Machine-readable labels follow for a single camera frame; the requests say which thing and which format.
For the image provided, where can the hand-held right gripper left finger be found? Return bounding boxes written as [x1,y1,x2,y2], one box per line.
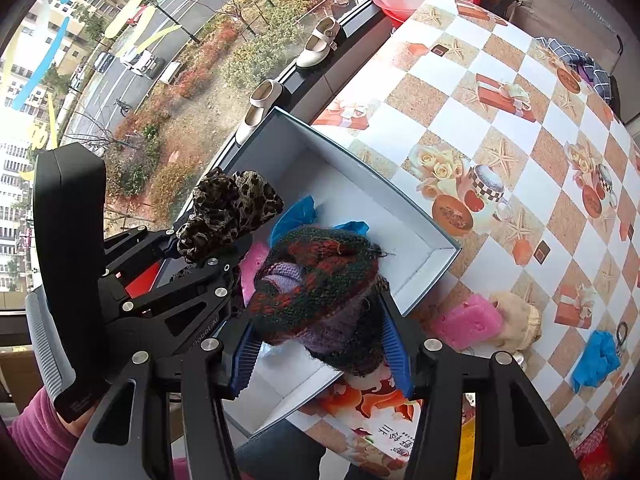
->
[61,316,266,480]

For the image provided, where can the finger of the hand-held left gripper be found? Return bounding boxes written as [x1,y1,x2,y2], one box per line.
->
[107,235,256,356]
[102,227,201,281]

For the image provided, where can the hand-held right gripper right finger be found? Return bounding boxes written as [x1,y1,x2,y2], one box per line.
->
[377,290,583,480]

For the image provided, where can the leopard print scrunchie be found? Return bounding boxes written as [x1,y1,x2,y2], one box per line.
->
[176,167,285,263]

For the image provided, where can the multicolour knitted hat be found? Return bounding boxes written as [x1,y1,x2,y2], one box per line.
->
[248,226,396,378]

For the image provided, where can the grey cardboard box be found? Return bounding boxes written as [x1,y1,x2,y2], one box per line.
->
[170,106,462,436]

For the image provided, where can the person's left forearm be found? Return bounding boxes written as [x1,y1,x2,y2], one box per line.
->
[7,387,96,480]

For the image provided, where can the red plastic stool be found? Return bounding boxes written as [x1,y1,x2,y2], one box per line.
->
[122,260,161,301]

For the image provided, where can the red patterned carton box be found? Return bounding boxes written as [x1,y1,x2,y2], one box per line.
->
[300,365,426,478]

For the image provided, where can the person's blue jeans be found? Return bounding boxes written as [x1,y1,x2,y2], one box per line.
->
[235,420,381,480]

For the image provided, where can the red gingham cloth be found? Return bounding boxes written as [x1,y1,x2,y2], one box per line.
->
[575,430,618,480]

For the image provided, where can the checkered printed tablecloth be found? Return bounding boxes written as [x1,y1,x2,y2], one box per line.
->
[300,0,640,466]

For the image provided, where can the red plastic basin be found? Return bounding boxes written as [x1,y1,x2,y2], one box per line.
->
[375,0,487,28]

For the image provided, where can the dark plaid cloth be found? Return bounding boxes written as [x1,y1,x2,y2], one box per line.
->
[535,36,613,103]

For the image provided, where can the yellow strap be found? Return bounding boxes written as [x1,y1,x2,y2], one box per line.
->
[455,417,476,480]

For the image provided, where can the beige strap shoe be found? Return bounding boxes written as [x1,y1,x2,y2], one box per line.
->
[235,79,285,147]
[296,16,343,70]

